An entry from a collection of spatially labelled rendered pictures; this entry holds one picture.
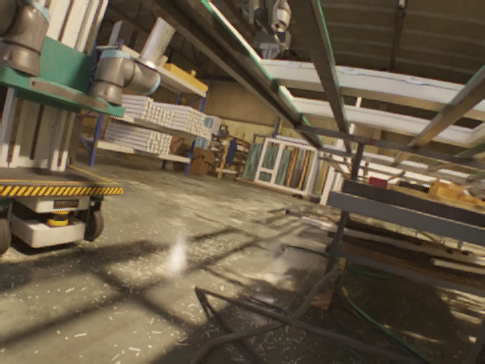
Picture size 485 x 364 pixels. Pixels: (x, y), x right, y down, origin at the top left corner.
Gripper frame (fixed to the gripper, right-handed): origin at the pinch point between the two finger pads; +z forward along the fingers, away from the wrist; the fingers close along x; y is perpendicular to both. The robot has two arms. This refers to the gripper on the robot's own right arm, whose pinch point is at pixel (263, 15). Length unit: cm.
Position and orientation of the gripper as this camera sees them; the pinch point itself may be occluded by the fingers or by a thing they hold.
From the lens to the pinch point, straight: 72.7
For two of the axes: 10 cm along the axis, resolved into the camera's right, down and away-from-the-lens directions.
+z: 0.0, 7.9, 6.1
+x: -8.7, -2.9, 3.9
